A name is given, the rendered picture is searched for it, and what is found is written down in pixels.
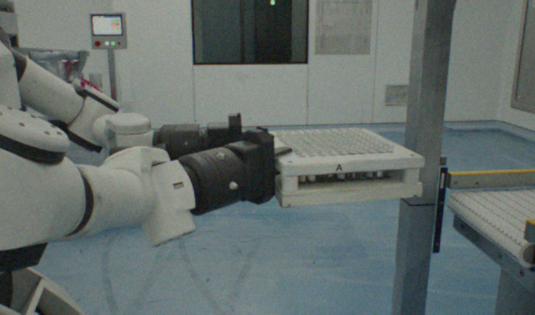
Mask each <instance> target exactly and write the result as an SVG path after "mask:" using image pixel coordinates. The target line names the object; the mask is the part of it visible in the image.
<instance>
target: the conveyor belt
mask: <svg viewBox="0 0 535 315"><path fill-rule="evenodd" d="M447 208H448V209H450V210H451V211H452V212H453V213H455V215H456V216H458V217H459V218H460V219H462V220H463V221H464V222H465V223H467V224H469V225H470V226H471V227H473V228H474V229H476V230H477V232H478V233H480V234H481V235H483V236H484V237H485V238H487V239H488V240H489V241H491V242H492V243H494V244H495V245H496V246H498V247H499V249H501V250H502V251H503V252H505V253H506V254H508V255H509V256H510V257H511V258H513V259H514V260H516V261H517V262H518V263H520V264H521V265H523V266H524V267H527V268H535V264H530V263H528V262H524V261H523V252H525V249H526V248H527V247H529V246H531V245H535V242H528V241H526V240H525V239H524V233H525V227H526V220H535V187H526V188H522V189H498V190H476V191H457V192H454V193H453V194H452V195H451V196H450V197H449V198H448V199H447Z"/></svg>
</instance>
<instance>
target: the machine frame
mask: <svg viewBox="0 0 535 315"><path fill-rule="evenodd" d="M453 9H454V0H415V2H414V14H413V25H412V49H411V61H410V72H409V84H408V96H407V120H406V132H405V144H404V147H405V148H406V149H408V150H410V151H412V152H414V153H418V154H420V155H422V156H423V157H424V159H425V160H424V167H421V168H419V179H418V181H419V182H421V183H422V196H421V197H417V199H410V197H405V198H400V203H399V215H398V227H397V250H396V268H397V271H396V276H395V278H394V286H393V287H392V308H391V315H424V314H425V305H427V295H428V278H429V268H430V259H431V250H432V240H433V222H435V212H436V203H437V194H438V176H439V166H440V157H441V147H442V138H443V120H444V111H445V102H446V92H447V82H448V64H449V55H450V46H451V36H452V27H453Z"/></svg>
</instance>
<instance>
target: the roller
mask: <svg viewBox="0 0 535 315"><path fill-rule="evenodd" d="M522 259H523V261H524V262H527V263H530V264H535V245H531V246H529V247H527V248H526V249H525V252H523V254H522Z"/></svg>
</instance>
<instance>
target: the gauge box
mask: <svg viewBox="0 0 535 315"><path fill-rule="evenodd" d="M510 108H514V109H517V110H522V111H525V113H531V114H534V115H535V0H523V2H522V15H521V22H520V28H519V36H518V42H517V55H516V62H515V69H514V75H513V83H512V95H511V102H510Z"/></svg>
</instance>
